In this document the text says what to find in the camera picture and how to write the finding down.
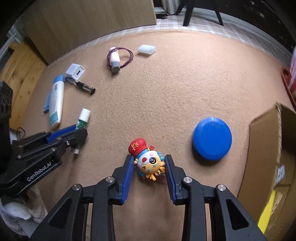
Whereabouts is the green white glue stick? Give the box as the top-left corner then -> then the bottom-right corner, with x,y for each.
70,108 -> 91,155

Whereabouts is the black pen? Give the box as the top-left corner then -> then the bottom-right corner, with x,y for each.
65,77 -> 96,95

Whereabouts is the cardboard box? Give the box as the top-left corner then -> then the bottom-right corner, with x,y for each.
238,103 -> 295,240

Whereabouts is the white patterned sticker pack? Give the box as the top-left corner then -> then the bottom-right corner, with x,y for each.
275,165 -> 285,186

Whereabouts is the blue plastic comb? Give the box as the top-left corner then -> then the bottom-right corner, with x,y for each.
43,90 -> 51,113

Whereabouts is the red white plant pot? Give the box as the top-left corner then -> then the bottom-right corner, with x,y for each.
281,47 -> 296,109

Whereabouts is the yellow black card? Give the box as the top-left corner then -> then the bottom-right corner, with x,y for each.
257,190 -> 276,234

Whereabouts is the pink tube with cord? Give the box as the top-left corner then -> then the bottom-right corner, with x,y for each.
106,47 -> 134,73

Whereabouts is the red clown figurine toy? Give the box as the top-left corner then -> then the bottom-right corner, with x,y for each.
128,138 -> 166,181

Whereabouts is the white bottle blue cap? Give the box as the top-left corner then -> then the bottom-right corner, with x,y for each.
49,75 -> 65,129

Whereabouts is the wooden headboard panel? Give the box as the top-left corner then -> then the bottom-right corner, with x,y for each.
22,1 -> 157,64

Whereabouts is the white power adapter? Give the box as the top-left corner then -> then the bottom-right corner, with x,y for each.
65,63 -> 85,81

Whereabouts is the blue round lid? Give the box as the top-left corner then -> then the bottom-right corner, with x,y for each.
192,117 -> 232,161

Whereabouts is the black tripod stand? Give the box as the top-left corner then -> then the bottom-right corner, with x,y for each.
173,1 -> 224,27

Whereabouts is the white eraser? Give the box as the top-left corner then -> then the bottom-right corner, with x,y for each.
137,44 -> 156,55

